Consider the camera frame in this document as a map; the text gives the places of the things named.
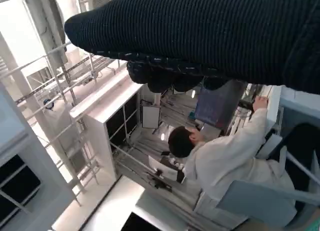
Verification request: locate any dark computer monitor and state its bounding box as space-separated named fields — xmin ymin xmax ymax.
xmin=194 ymin=79 xmax=248 ymax=130

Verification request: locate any grey office chair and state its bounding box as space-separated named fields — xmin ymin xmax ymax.
xmin=216 ymin=145 xmax=320 ymax=231

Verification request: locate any white desk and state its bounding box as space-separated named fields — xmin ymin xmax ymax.
xmin=264 ymin=85 xmax=283 ymax=127

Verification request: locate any blue round object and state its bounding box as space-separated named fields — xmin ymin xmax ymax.
xmin=42 ymin=98 xmax=55 ymax=110

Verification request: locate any white metal rack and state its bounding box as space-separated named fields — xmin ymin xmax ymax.
xmin=14 ymin=40 xmax=121 ymax=192

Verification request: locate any white board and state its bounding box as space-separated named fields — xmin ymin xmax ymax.
xmin=141 ymin=105 xmax=161 ymax=129

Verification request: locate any large white grille cabinet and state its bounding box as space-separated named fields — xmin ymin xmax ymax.
xmin=0 ymin=83 xmax=77 ymax=231

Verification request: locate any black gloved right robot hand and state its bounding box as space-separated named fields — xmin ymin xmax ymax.
xmin=64 ymin=0 xmax=320 ymax=95

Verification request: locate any small white grille cabinet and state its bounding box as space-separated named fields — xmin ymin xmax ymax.
xmin=69 ymin=82 xmax=144 ymax=185

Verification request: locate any person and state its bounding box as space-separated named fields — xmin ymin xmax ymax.
xmin=167 ymin=95 xmax=320 ymax=211

